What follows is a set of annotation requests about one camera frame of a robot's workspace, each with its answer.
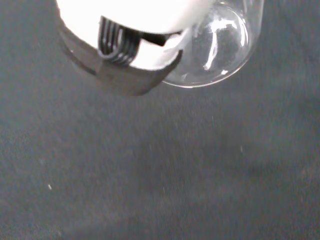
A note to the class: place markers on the black bench cloth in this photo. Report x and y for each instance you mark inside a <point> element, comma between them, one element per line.
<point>160,162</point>

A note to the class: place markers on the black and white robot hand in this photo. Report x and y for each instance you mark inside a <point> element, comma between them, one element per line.
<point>140,22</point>

